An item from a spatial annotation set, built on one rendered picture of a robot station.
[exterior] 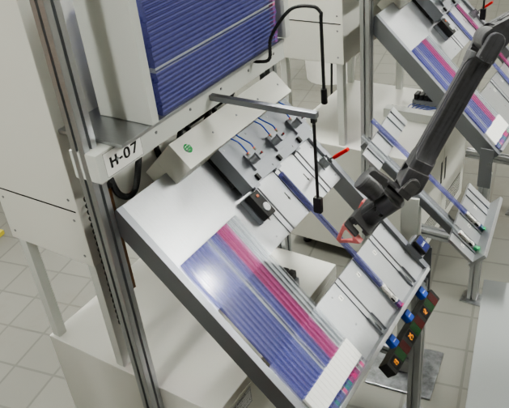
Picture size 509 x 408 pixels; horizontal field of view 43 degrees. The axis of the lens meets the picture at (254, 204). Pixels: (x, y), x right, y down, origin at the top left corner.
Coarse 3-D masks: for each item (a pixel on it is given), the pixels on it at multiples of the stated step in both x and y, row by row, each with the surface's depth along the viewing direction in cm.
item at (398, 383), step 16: (416, 208) 213; (400, 224) 219; (416, 224) 217; (400, 320) 242; (432, 352) 263; (400, 368) 256; (432, 368) 256; (384, 384) 252; (400, 384) 251; (432, 384) 250
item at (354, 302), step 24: (384, 240) 194; (384, 264) 190; (408, 264) 195; (336, 288) 175; (360, 288) 180; (408, 288) 190; (336, 312) 171; (360, 312) 176; (384, 312) 181; (360, 336) 172
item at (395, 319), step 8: (424, 272) 194; (416, 280) 193; (416, 288) 189; (408, 296) 186; (408, 304) 184; (400, 312) 181; (392, 320) 179; (392, 328) 177; (384, 336) 174; (376, 344) 173; (376, 352) 170; (368, 360) 167; (368, 368) 166; (360, 376) 163; (352, 392) 160; (344, 400) 157
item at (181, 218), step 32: (288, 160) 188; (160, 192) 159; (192, 192) 164; (224, 192) 170; (288, 192) 182; (320, 192) 189; (160, 224) 155; (192, 224) 160; (224, 224) 165; (256, 224) 171; (288, 224) 177
